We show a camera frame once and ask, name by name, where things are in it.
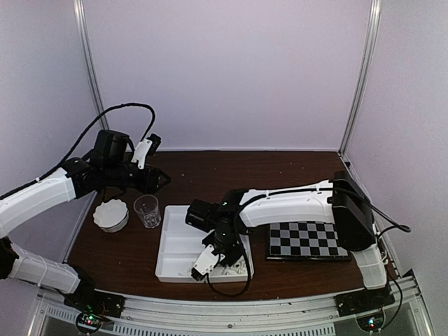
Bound front aluminium rail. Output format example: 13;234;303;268
25;277;435;335

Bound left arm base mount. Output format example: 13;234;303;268
60;290;125;335

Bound right aluminium frame post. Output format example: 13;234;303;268
338;0;382;157

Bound white plastic compartment tray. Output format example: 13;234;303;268
155;205;255;284

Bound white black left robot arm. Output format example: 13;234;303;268
1;130;171;311

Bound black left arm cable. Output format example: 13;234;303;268
34;102;157;183

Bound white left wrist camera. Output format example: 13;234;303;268
131;134;162;170

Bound left aluminium frame post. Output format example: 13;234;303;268
73;0;104;115

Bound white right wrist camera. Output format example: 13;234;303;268
190;244;225;281

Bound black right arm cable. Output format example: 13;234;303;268
205;188;412;298

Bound black white chess board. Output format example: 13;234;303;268
265;221;351;262

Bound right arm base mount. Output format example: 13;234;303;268
335;288;395;333

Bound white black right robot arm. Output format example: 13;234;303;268
185;171;387;309

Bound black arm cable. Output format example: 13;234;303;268
34;102;157;183
205;188;412;298

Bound aluminium frame post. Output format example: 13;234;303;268
73;0;104;115
338;0;382;157

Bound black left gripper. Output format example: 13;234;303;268
104;162;171;194

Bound white scalloped bowl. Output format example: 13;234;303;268
92;199;129;233

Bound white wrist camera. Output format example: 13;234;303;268
190;244;225;281
131;134;162;170

